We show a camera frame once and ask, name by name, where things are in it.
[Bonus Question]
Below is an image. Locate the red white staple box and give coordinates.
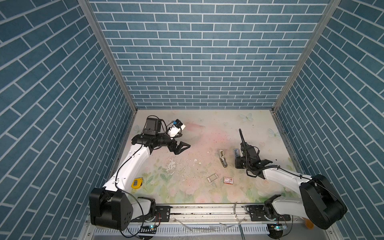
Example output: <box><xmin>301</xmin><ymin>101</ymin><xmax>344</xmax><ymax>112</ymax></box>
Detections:
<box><xmin>223</xmin><ymin>177</ymin><xmax>234</xmax><ymax>185</ymax></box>

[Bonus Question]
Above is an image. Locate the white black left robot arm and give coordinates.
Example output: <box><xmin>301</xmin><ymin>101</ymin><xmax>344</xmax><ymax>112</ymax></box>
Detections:
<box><xmin>89</xmin><ymin>115</ymin><xmax>190</xmax><ymax>232</ymax></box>

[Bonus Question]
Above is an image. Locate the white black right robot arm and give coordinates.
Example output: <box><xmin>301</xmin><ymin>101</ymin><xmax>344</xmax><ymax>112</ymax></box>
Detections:
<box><xmin>235</xmin><ymin>142</ymin><xmax>348</xmax><ymax>230</ymax></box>

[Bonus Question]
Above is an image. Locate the yellow tape measure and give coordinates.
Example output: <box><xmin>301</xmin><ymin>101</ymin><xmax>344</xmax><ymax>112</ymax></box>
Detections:
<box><xmin>131</xmin><ymin>178</ymin><xmax>144</xmax><ymax>190</ymax></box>

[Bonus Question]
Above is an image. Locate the green circuit board right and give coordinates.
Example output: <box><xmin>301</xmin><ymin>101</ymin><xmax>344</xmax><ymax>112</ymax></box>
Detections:
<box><xmin>267</xmin><ymin>224</ymin><xmax>284</xmax><ymax>240</ymax></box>

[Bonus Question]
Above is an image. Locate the green circuit board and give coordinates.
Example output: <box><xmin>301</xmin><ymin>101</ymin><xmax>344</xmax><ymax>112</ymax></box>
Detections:
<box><xmin>139</xmin><ymin>226</ymin><xmax>158</xmax><ymax>235</ymax></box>
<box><xmin>267</xmin><ymin>224</ymin><xmax>284</xmax><ymax>240</ymax></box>

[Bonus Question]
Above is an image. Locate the green circuit board left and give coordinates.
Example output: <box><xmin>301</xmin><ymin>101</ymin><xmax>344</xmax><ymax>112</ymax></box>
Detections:
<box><xmin>139</xmin><ymin>226</ymin><xmax>158</xmax><ymax>235</ymax></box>

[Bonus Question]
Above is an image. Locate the brown white plush toy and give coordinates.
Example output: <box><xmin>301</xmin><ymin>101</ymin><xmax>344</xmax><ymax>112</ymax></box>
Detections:
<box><xmin>304</xmin><ymin>219</ymin><xmax>315</xmax><ymax>230</ymax></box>

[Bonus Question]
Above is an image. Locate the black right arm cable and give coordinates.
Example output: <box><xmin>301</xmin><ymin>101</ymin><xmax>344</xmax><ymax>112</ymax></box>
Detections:
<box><xmin>238</xmin><ymin>128</ymin><xmax>262</xmax><ymax>178</ymax></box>

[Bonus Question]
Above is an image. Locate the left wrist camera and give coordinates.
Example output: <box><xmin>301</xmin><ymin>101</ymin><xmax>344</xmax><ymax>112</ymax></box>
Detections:
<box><xmin>167</xmin><ymin>119</ymin><xmax>186</xmax><ymax>139</ymax></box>

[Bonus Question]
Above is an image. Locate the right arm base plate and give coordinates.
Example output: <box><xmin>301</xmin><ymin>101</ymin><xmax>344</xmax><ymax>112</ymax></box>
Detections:
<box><xmin>244</xmin><ymin>205</ymin><xmax>291</xmax><ymax>222</ymax></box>

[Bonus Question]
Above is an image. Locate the aluminium front rail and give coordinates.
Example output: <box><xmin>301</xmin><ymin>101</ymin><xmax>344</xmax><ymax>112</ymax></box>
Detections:
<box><xmin>85</xmin><ymin>202</ymin><xmax>331</xmax><ymax>226</ymax></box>

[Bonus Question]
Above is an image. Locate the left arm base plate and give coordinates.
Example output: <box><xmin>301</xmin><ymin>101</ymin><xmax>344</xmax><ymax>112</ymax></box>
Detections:
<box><xmin>144</xmin><ymin>206</ymin><xmax>172</xmax><ymax>223</ymax></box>

